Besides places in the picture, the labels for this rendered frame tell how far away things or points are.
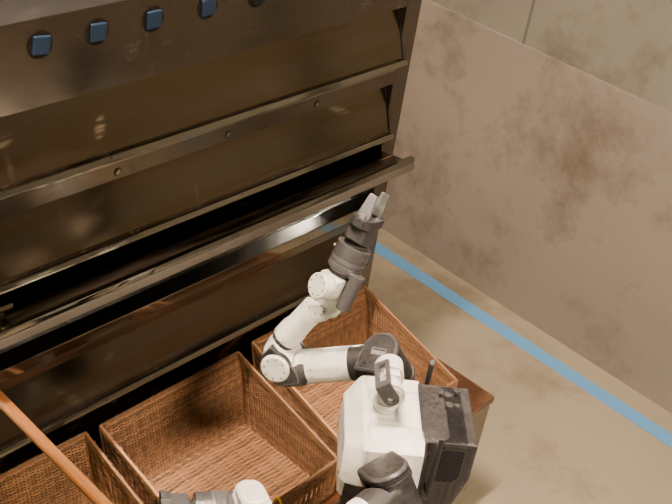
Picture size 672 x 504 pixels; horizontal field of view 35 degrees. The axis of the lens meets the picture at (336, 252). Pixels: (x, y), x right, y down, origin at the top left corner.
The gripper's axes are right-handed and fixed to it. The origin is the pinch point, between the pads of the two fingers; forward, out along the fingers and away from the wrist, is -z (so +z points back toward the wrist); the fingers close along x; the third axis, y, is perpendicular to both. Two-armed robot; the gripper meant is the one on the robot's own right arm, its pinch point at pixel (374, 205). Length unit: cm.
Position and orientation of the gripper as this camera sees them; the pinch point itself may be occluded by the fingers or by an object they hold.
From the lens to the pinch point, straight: 255.3
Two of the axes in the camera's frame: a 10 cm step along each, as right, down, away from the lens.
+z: -4.2, 8.7, 2.6
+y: -8.2, -4.9, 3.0
